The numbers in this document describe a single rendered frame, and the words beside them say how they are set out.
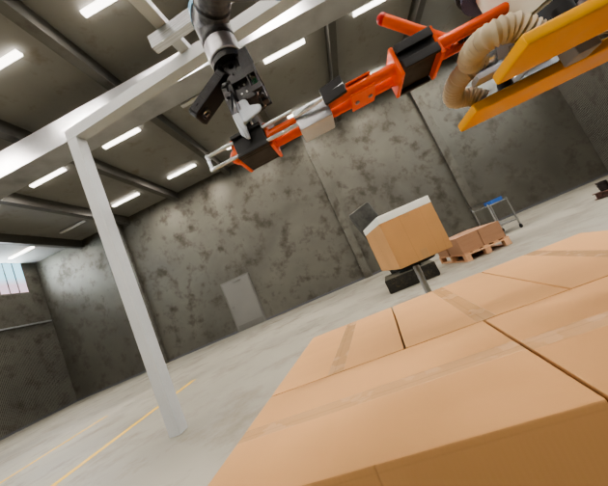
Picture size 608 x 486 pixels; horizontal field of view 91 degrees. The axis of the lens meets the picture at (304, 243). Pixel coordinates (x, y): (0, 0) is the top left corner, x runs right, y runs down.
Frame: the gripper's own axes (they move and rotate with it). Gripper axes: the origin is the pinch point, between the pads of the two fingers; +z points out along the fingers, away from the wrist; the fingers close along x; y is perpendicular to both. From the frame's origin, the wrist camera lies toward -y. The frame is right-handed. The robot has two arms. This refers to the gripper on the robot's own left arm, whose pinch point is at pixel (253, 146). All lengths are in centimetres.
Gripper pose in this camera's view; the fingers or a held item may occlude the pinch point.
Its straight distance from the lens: 67.2
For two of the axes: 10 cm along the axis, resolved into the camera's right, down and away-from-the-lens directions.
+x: 1.9, 0.5, 9.8
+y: 9.0, -4.1, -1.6
